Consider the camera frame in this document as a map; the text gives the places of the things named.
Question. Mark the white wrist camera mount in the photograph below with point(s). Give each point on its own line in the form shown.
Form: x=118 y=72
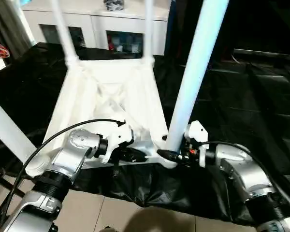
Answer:
x=118 y=137
x=198 y=131

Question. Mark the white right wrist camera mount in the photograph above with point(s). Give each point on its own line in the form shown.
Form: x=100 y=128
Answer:
x=198 y=131

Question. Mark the white plastic table leg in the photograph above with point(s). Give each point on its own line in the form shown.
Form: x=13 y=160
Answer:
x=65 y=36
x=195 y=72
x=148 y=31
x=9 y=125

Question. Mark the black object pile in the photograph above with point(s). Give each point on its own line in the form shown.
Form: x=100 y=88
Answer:
x=114 y=4

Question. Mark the grey curtain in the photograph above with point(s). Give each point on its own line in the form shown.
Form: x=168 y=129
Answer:
x=9 y=24

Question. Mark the red package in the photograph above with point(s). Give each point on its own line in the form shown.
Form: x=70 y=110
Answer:
x=111 y=43

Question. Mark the black backdrop cloth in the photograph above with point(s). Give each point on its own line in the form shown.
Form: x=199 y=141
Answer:
x=261 y=21

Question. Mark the blue vertical strip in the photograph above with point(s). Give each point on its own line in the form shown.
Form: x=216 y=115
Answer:
x=170 y=26

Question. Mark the printed box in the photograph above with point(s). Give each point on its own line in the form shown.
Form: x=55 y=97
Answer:
x=135 y=46

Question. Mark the white plastic table top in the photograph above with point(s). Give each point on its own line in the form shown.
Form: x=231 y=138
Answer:
x=111 y=96

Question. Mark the white jar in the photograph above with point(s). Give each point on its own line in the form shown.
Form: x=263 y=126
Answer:
x=119 y=47

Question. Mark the white glass-door cabinet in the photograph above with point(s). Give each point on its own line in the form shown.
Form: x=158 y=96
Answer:
x=99 y=21

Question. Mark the black mat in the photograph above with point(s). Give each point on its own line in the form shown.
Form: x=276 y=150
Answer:
x=244 y=108

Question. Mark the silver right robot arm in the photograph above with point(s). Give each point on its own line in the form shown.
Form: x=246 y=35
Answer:
x=244 y=169

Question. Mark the black stand leg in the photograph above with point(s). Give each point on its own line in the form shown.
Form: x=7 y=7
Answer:
x=4 y=186

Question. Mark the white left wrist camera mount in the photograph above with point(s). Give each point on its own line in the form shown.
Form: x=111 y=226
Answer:
x=118 y=137

